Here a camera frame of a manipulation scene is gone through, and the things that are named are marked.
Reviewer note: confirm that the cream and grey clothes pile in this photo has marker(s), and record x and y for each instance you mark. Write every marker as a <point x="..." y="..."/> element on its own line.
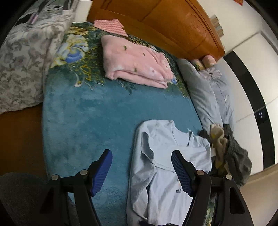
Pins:
<point x="236" y="156"/>

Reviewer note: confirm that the grey floral quilt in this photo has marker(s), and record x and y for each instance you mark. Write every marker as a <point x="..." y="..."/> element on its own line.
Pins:
<point x="21" y="65"/>

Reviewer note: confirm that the pink pillow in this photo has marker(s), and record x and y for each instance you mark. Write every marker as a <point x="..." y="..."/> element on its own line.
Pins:
<point x="208" y="60"/>

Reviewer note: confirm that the red wall decoration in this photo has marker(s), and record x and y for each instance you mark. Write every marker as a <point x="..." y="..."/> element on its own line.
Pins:
<point x="239" y="1"/>

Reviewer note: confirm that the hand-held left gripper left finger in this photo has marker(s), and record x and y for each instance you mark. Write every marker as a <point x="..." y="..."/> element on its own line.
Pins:
<point x="102" y="171"/>

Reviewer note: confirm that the pink folded garment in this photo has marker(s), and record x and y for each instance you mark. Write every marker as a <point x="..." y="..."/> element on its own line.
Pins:
<point x="130" y="58"/>

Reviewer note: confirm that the light blue floral quilt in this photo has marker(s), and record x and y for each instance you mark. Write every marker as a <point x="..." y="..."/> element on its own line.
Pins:
<point x="206" y="97"/>

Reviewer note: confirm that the white wardrobe with black stripe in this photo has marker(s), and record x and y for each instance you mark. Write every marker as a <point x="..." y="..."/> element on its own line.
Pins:
<point x="260" y="121"/>

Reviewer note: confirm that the teal floral blanket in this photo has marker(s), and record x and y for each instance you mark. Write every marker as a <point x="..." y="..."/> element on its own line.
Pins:
<point x="97" y="121"/>

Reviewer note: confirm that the wooden headboard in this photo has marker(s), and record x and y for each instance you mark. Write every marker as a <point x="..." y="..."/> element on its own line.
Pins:
<point x="169" y="21"/>

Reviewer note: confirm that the light blue shirt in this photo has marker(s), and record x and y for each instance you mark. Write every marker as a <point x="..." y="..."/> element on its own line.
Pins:
<point x="152" y="139"/>

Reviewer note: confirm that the pink checked cloth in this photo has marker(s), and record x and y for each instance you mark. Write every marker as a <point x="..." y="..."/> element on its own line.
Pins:
<point x="110" y="26"/>

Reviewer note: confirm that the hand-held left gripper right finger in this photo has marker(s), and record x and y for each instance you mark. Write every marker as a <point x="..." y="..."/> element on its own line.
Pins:
<point x="182" y="173"/>

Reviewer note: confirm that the beige garment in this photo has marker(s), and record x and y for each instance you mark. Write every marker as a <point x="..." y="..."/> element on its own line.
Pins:
<point x="219" y="139"/>

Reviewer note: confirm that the beige wall switch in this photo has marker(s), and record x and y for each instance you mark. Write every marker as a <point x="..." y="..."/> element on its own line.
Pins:
<point x="214" y="18"/>
<point x="217" y="25"/>
<point x="221" y="32"/>

